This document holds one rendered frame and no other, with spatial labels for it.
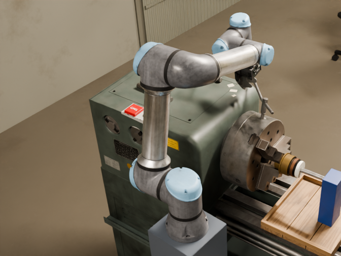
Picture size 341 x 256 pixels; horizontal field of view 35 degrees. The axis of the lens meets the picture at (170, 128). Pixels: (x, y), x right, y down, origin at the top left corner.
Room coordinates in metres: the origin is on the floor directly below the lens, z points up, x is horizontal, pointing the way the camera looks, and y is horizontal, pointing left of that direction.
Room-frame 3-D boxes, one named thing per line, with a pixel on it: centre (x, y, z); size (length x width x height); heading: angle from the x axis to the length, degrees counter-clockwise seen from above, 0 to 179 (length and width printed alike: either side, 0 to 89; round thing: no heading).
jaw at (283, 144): (1.78, -0.46, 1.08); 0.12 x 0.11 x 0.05; 139
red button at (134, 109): (1.88, 0.14, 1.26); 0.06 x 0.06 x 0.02; 49
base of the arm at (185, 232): (1.35, -0.03, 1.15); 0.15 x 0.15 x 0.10
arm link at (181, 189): (1.36, -0.02, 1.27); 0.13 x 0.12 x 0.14; 49
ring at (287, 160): (1.66, -0.46, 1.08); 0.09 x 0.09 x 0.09; 49
